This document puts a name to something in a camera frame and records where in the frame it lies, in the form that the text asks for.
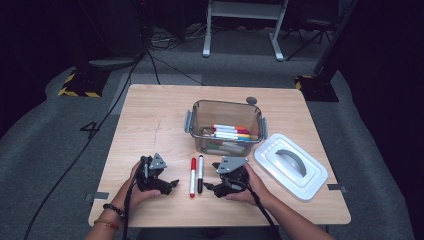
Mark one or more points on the clear plastic storage box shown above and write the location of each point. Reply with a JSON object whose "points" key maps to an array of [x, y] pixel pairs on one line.
{"points": [[200, 115]]}

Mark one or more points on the dark blue cap marker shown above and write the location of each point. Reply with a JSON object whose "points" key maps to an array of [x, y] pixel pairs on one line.
{"points": [[245, 138]]}

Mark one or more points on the black tripod stand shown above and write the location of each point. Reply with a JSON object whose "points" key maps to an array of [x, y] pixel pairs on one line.
{"points": [[313, 23]]}

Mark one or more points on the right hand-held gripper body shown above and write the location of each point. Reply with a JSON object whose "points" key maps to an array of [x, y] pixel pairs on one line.
{"points": [[233, 180]]}

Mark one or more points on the person's left hand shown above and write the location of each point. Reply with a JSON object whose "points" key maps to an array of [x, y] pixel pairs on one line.
{"points": [[133, 198]]}

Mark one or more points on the grey round table grommet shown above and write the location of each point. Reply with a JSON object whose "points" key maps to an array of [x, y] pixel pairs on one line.
{"points": [[251, 100]]}

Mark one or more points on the grey tape strip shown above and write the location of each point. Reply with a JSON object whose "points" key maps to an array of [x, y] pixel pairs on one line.
{"points": [[336, 187], [100, 196]]}

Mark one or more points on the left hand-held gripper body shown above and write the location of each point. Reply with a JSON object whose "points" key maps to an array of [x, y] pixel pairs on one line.
{"points": [[150, 175]]}

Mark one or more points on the black slanted post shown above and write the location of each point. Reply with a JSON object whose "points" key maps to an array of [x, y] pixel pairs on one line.
{"points": [[333, 50]]}

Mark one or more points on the white metal stand frame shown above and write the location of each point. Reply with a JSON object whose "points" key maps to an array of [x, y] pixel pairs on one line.
{"points": [[245, 10]]}

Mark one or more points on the black yellow striped base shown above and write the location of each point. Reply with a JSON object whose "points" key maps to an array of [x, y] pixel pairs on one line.
{"points": [[86, 83], [316, 90]]}

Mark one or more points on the light green cap marker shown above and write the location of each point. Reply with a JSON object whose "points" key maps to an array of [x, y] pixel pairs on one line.
{"points": [[212, 146]]}

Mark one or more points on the black stand with grey base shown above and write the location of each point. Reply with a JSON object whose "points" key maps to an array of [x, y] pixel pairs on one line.
{"points": [[111, 63]]}

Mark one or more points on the black cap marker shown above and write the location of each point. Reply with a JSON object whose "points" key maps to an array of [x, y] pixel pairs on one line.
{"points": [[200, 186]]}

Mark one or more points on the person's lap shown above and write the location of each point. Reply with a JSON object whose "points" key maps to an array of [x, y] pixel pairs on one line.
{"points": [[206, 234]]}

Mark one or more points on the person's right hand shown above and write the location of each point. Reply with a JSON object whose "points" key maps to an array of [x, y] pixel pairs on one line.
{"points": [[255, 191]]}

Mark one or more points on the magenta cap marker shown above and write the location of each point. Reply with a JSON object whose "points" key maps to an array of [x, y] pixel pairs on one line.
{"points": [[243, 131]]}

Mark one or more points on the yellow cap marker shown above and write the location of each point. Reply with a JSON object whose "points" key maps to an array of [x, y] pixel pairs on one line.
{"points": [[245, 135]]}

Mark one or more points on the orange cap marker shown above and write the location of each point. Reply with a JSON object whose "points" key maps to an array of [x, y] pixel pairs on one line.
{"points": [[240, 128]]}

